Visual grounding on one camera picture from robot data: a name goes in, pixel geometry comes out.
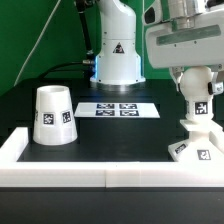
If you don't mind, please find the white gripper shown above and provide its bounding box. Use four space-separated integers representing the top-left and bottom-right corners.
143 0 224 95

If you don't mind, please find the white lamp bulb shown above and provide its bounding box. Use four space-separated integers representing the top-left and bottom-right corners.
180 66 213 123

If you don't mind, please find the white lamp base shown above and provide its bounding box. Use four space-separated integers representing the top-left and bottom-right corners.
168 120 224 163

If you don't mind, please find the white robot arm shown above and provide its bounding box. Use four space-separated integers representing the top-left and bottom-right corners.
74 0 224 95

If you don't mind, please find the white conical lamp shade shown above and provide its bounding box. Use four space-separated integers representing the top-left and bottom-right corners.
33 85 77 146

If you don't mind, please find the white fiducial marker plate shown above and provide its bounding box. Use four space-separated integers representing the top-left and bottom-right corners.
75 102 160 119

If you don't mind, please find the white U-shaped table fence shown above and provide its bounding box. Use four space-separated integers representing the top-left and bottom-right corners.
0 127 224 188

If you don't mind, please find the black corrugated hose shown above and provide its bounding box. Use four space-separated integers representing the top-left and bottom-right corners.
75 0 96 63

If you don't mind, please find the black cable at base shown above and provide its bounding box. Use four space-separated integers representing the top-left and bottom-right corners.
37 60 96 81

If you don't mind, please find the white hanging cable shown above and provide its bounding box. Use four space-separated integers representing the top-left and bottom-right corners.
13 0 63 87

